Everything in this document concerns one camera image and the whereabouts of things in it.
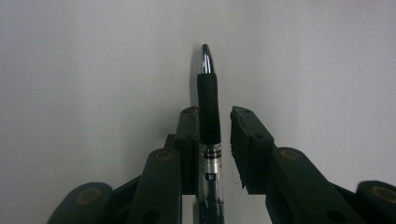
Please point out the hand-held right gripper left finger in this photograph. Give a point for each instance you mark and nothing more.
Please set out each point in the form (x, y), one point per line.
(188, 140)

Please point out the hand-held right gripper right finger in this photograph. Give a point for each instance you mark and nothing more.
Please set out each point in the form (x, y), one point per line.
(252, 149)

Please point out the black ballpoint pen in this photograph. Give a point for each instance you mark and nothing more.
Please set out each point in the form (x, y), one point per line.
(208, 109)

